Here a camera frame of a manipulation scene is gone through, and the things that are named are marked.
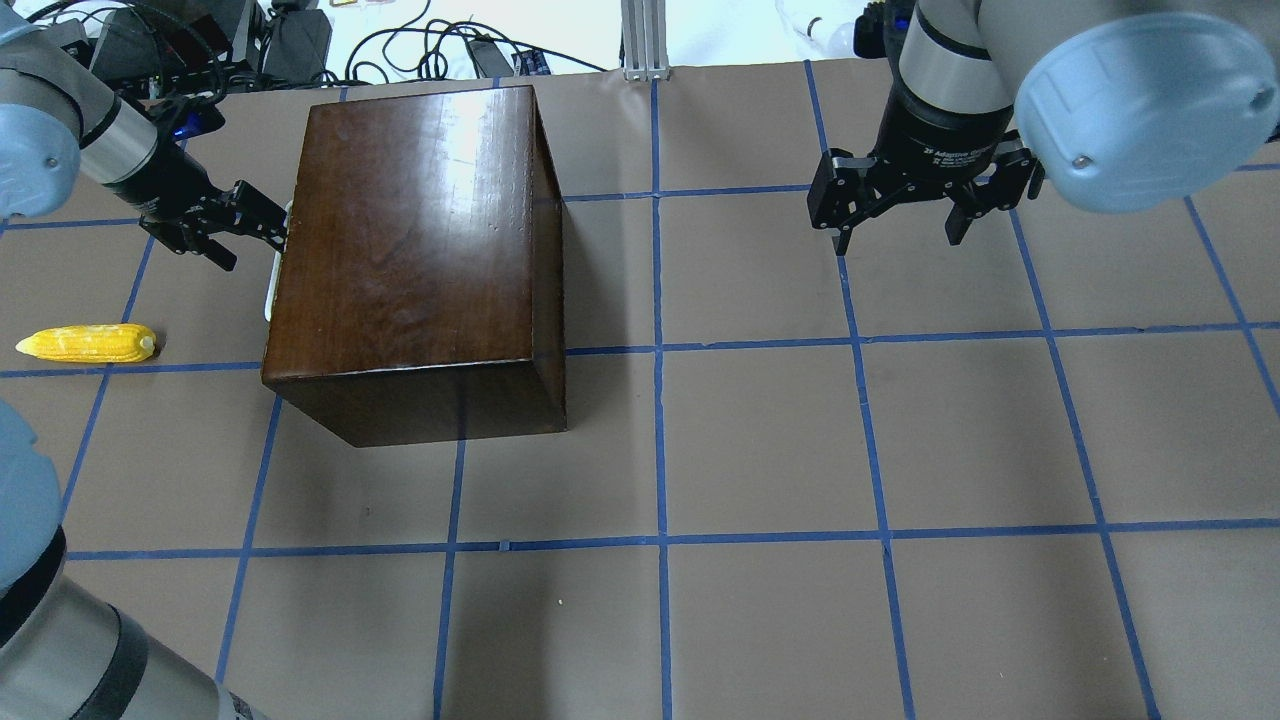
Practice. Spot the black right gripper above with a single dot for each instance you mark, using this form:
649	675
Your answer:
932	143

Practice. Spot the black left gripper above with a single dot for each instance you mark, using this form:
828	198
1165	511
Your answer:
163	186

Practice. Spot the light wooden drawer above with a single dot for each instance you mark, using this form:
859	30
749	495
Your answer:
276	266

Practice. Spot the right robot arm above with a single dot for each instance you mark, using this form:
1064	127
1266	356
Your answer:
1120	105

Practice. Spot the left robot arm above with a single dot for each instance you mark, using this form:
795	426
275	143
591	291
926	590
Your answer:
67	654

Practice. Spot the yellow corn cob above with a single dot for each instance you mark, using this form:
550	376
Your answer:
92	343

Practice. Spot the dark brown wooden cabinet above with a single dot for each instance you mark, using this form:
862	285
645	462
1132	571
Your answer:
421	292

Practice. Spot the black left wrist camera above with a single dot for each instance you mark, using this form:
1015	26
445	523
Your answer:
181	118

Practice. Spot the aluminium frame post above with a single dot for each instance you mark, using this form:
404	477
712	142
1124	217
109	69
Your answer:
645	55

